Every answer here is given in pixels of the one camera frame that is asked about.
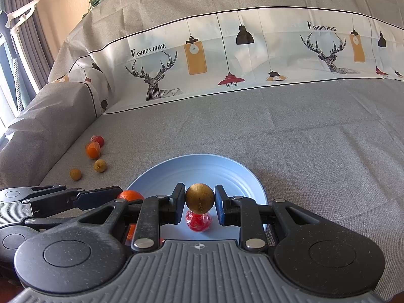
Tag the white perforated pole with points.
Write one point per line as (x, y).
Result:
(18, 85)

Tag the white plastic hanger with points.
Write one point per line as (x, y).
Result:
(23, 14)

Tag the small brown longan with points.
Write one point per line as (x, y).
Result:
(75, 174)
(100, 165)

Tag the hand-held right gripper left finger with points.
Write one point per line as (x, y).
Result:
(180, 202)

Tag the small orange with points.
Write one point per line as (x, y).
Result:
(130, 195)
(93, 151)
(131, 233)

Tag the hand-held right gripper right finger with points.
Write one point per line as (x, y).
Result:
(219, 205)

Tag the grey curtain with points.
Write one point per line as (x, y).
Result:
(41, 31)

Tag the light blue plate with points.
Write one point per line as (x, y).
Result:
(221, 176)

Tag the red ball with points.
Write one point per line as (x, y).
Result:
(97, 139)
(198, 224)

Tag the large brown longan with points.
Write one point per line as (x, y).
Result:
(199, 200)

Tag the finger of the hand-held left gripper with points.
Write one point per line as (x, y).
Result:
(53, 221)
(94, 197)

